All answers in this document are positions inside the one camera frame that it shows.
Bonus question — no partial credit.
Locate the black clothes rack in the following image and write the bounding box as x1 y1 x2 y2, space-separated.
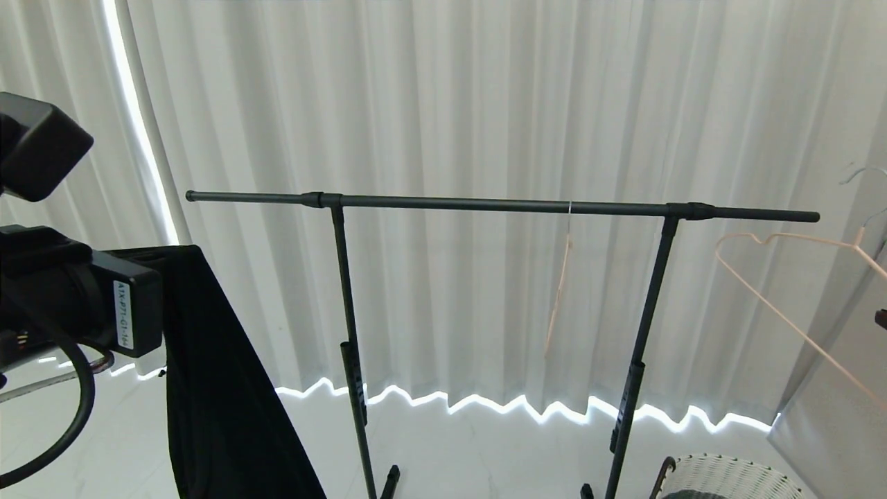
185 189 820 499

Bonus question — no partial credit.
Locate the black garment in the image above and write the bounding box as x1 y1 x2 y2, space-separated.
161 244 328 499

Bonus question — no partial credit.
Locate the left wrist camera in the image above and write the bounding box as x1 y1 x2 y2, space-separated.
0 91 95 203

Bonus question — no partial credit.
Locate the pink clothes hanger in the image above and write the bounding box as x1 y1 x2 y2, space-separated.
714 165 887 411
544 201 576 359

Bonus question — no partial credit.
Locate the white curtain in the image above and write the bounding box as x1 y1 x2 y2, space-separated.
0 0 887 434

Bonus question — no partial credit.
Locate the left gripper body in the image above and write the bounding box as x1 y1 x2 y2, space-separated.
0 224 164 368

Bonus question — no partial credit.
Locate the white laundry basket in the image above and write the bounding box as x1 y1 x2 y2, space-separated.
650 454 808 499

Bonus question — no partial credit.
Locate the black cable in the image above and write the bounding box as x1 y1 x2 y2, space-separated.
0 331 96 489

